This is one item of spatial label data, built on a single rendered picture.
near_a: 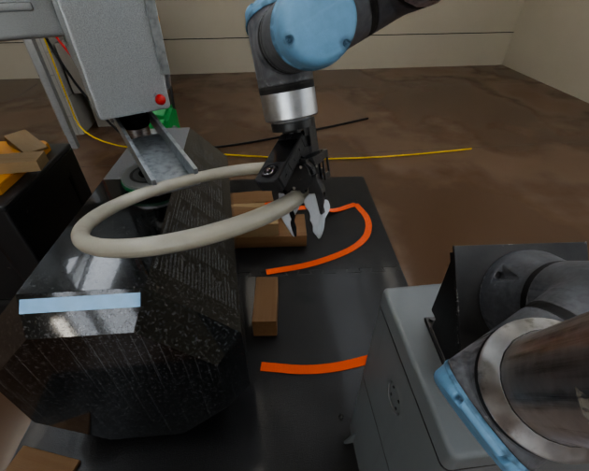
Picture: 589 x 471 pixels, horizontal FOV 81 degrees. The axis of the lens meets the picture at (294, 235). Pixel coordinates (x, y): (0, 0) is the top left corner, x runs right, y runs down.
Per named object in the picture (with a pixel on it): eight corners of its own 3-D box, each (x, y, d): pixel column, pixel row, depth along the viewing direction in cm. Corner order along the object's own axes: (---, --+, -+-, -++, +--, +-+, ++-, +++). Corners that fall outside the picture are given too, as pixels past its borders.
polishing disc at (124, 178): (127, 164, 139) (126, 162, 139) (181, 160, 142) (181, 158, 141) (115, 192, 123) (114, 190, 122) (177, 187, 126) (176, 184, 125)
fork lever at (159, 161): (94, 109, 131) (90, 95, 128) (147, 100, 139) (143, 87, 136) (141, 201, 88) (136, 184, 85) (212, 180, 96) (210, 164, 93)
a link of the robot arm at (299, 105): (298, 90, 51) (246, 98, 55) (303, 124, 53) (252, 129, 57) (323, 83, 57) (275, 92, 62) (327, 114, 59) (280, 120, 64)
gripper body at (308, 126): (332, 179, 65) (324, 112, 60) (312, 195, 58) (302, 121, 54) (297, 179, 69) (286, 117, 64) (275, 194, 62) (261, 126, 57)
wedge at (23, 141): (8, 145, 171) (3, 135, 168) (29, 138, 178) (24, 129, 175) (26, 156, 162) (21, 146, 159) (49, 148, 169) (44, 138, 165)
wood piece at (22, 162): (-10, 175, 148) (-17, 164, 145) (1, 164, 156) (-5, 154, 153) (41, 171, 151) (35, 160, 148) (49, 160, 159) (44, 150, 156)
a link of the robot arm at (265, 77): (248, -6, 45) (237, 11, 54) (266, 95, 51) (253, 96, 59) (314, -14, 47) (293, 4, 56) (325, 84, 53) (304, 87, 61)
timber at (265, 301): (277, 335, 175) (276, 321, 168) (253, 335, 175) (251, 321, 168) (278, 291, 199) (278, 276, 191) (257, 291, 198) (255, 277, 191)
